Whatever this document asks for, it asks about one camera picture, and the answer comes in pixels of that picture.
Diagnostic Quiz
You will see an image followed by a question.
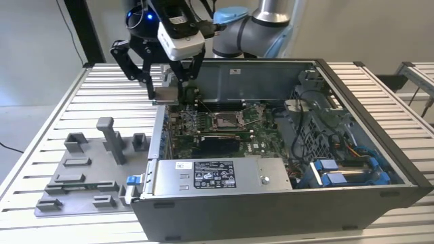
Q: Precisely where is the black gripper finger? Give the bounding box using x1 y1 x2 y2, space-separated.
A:
168 48 206 103
108 40 159 100

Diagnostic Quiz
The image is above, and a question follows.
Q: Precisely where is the silver CPU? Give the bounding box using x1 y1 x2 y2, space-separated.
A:
152 86 180 106

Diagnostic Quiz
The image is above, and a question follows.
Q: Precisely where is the black RAM slot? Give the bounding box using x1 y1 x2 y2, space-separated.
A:
195 103 247 109
195 98 247 104

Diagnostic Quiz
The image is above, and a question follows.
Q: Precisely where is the CPU socket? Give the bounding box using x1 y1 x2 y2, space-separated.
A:
211 111 239 132

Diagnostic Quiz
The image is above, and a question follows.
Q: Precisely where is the RAM slot with white clips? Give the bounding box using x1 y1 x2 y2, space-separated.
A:
176 129 255 137

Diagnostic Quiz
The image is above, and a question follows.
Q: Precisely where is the metal socket cover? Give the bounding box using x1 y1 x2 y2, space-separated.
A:
236 102 266 123

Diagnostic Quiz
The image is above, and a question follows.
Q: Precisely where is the green motherboard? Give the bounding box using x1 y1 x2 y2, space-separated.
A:
167 101 288 159

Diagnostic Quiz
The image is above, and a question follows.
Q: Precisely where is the black power supply label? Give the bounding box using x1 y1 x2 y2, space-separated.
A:
192 160 235 189

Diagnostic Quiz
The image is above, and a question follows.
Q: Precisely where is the silver power supply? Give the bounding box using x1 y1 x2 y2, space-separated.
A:
151 157 294 197

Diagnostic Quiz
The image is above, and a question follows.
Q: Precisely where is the disk carrier with blue clip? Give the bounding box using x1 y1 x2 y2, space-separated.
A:
123 174 141 204

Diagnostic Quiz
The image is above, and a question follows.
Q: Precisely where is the grey plastic drive cage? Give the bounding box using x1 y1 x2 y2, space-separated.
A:
274 68 391 189

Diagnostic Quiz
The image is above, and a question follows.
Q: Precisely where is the grey parts rack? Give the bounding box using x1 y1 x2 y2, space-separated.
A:
33 116 153 218

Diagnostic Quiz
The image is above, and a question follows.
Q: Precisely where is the black open PC case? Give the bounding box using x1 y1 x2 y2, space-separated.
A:
129 57 434 242

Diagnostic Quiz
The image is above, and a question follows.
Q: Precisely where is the hard disk in blue carrier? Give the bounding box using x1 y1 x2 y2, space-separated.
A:
310 159 390 188

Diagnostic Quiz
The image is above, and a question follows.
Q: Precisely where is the aluminium side table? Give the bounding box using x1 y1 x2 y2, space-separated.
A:
395 60 434 118

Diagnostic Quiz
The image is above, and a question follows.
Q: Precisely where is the silver expansion bracket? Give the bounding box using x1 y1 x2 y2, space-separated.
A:
160 65 175 88

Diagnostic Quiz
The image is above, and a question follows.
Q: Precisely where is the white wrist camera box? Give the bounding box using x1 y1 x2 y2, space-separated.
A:
156 15 206 62

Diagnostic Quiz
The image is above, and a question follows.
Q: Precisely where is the thin wire locking lever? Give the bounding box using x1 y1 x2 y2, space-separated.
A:
243 115 270 126
199 100 215 114

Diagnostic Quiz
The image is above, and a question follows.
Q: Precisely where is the black frame post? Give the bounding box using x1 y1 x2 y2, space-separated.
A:
64 0 107 64

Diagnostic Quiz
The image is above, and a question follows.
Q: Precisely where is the black camera cable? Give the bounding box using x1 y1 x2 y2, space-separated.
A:
198 0 226 39

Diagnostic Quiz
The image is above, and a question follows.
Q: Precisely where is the black wire in case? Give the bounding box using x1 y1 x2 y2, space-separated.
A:
291 83 342 165

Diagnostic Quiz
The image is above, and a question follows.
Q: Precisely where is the black floor cable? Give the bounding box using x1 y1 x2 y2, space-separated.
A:
0 141 24 154

